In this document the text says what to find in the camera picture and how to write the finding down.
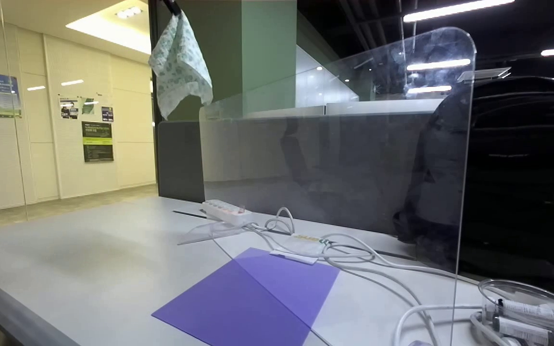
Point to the green floral white cloth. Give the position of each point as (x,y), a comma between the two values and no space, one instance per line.
(182,64)

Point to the transparent acrylic screen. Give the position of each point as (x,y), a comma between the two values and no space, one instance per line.
(355,160)

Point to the square ceiling light panel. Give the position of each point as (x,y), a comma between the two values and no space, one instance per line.
(115,25)

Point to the green pillar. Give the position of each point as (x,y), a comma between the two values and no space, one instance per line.
(246,50)

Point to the grey office partition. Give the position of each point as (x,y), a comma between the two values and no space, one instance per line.
(178,160)

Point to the white power strip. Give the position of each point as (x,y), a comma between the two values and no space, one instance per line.
(226,212)

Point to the purple paper sheet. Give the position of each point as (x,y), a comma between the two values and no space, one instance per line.
(251,300)

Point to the black backpack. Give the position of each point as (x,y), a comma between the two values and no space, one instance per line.
(528,179)

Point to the white plug adapter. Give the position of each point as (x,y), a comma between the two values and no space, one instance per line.
(534,333)
(528,312)

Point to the small wall photo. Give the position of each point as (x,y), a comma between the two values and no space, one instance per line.
(90,106)
(107,114)
(71,108)

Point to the dark green wall sign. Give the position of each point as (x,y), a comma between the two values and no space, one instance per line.
(97,141)

